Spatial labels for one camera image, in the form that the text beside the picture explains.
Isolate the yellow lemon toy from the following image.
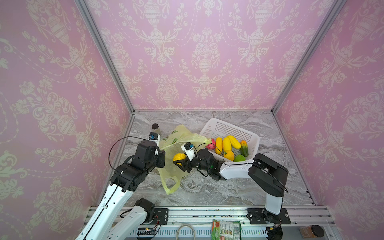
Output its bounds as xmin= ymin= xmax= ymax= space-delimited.
xmin=173 ymin=153 xmax=187 ymax=167

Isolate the pink dragon fruit toy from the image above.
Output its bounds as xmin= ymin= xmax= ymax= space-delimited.
xmin=206 ymin=139 xmax=216 ymax=150

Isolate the yellow-green plastic bag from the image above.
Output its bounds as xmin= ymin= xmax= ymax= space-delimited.
xmin=155 ymin=124 xmax=212 ymax=195

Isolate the orange yellow mango toy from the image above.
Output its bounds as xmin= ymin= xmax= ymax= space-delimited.
xmin=223 ymin=151 xmax=235 ymax=162

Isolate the yellow corn cob toy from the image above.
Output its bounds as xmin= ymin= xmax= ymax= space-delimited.
xmin=223 ymin=137 xmax=232 ymax=152

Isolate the white plastic basket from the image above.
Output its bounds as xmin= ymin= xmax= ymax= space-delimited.
xmin=200 ymin=118 xmax=260 ymax=171

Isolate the yellow green corn toy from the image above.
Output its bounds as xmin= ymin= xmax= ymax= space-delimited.
xmin=240 ymin=141 xmax=249 ymax=158

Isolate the yellow banana toy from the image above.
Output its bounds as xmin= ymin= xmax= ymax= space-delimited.
xmin=215 ymin=137 xmax=223 ymax=155

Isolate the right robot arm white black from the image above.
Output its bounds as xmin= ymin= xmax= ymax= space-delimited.
xmin=173 ymin=149 xmax=289 ymax=225

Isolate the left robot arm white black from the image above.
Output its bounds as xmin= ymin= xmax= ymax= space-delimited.
xmin=77 ymin=140 xmax=166 ymax=240

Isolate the small bottle black cap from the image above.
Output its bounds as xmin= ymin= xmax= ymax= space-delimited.
xmin=152 ymin=123 xmax=161 ymax=136

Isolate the small circuit board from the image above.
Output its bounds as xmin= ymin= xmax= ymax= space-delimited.
xmin=138 ymin=228 xmax=157 ymax=237

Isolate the green snack packet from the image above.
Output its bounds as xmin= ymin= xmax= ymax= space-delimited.
xmin=211 ymin=220 xmax=241 ymax=240

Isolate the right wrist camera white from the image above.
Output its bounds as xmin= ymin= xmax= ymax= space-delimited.
xmin=181 ymin=142 xmax=196 ymax=162

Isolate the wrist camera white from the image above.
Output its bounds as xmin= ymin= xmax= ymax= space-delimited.
xmin=149 ymin=132 xmax=160 ymax=147
xmin=181 ymin=142 xmax=196 ymax=162

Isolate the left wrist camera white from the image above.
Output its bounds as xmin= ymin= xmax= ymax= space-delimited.
xmin=149 ymin=132 xmax=160 ymax=147

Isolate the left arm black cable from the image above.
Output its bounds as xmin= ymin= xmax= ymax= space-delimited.
xmin=108 ymin=136 xmax=150 ymax=171

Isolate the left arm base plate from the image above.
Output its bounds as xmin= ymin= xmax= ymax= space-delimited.
xmin=144 ymin=208 xmax=169 ymax=225

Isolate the grey cable loop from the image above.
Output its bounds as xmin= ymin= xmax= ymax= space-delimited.
xmin=175 ymin=223 xmax=196 ymax=240

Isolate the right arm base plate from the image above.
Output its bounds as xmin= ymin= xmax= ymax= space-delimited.
xmin=246 ymin=208 xmax=291 ymax=225

